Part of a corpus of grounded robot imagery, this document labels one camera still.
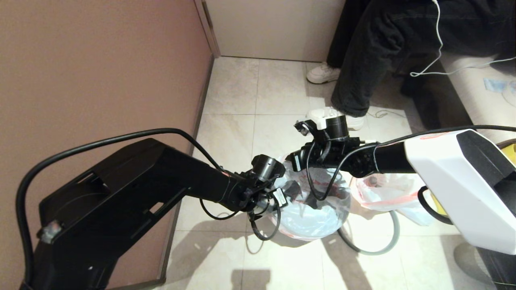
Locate grey bin ring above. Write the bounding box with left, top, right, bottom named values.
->
left=338, top=209, right=400, bottom=255

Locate white charging cable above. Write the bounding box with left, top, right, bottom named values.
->
left=409, top=0, right=516, bottom=78

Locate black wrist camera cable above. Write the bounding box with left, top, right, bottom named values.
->
left=15, top=128, right=226, bottom=286
left=306, top=125, right=516, bottom=201

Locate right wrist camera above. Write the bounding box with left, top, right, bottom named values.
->
left=294, top=120, right=317, bottom=136

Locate person's right black trouser leg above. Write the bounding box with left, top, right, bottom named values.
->
left=326, top=0, right=365, bottom=68

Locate black left wrist camera cable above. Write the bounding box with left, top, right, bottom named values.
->
left=15, top=128, right=226, bottom=286

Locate white right sneaker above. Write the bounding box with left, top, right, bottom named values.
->
left=306, top=62, right=341, bottom=84

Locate person's left black trouser leg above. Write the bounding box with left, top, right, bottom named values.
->
left=331, top=0, right=410, bottom=117

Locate brown textured partition panel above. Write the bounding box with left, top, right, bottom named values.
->
left=0, top=0, right=215, bottom=290

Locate yellow fabric bag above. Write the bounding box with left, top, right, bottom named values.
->
left=427, top=139, right=516, bottom=218

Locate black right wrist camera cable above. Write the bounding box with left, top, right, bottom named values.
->
left=306, top=125, right=516, bottom=201

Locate person's black trouser leg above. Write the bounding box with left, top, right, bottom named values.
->
left=326, top=0, right=365, bottom=68
left=331, top=0, right=410, bottom=117

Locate thick black arm hose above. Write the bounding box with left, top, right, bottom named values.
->
left=417, top=186, right=454, bottom=225

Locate used translucent trash bag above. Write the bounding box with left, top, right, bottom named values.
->
left=351, top=173, right=438, bottom=226

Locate white left sneaker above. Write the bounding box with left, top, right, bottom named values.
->
left=308, top=106, right=365, bottom=131

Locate white sneaker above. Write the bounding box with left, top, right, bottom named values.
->
left=308, top=106, right=365, bottom=131
left=306, top=62, right=341, bottom=84

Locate light blue packet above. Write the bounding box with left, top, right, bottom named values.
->
left=483, top=77, right=506, bottom=93

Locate black braided left cable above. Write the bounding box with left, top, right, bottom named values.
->
left=249, top=203, right=281, bottom=241

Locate fresh white plastic bag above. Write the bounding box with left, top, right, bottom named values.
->
left=269, top=156, right=351, bottom=241

